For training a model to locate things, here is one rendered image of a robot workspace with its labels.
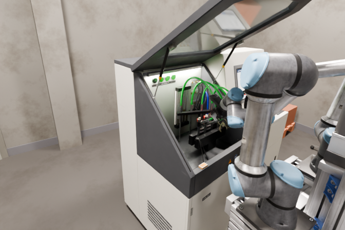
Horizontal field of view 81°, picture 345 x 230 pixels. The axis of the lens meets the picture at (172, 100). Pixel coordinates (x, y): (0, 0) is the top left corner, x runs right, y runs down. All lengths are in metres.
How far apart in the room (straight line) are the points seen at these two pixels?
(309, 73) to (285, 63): 0.08
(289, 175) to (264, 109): 0.28
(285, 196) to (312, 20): 3.56
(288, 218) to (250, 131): 0.38
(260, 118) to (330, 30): 3.46
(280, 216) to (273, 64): 0.57
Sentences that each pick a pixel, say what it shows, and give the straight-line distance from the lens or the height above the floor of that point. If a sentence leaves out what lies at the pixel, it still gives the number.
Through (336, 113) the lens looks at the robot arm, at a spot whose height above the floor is 1.34.
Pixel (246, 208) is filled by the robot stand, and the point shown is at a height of 1.04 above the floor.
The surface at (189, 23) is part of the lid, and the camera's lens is 0.95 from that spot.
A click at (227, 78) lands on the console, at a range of 1.75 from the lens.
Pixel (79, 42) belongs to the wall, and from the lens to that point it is 3.28.
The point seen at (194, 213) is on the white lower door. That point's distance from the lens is 1.48.
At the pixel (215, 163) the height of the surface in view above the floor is 0.93.
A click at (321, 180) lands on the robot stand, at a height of 1.17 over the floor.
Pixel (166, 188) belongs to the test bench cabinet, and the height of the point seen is 0.72.
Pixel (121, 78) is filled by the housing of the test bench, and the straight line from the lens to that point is 1.58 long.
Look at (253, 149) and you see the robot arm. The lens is 0.77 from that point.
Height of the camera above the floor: 1.76
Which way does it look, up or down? 20 degrees down
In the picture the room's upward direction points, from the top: 2 degrees clockwise
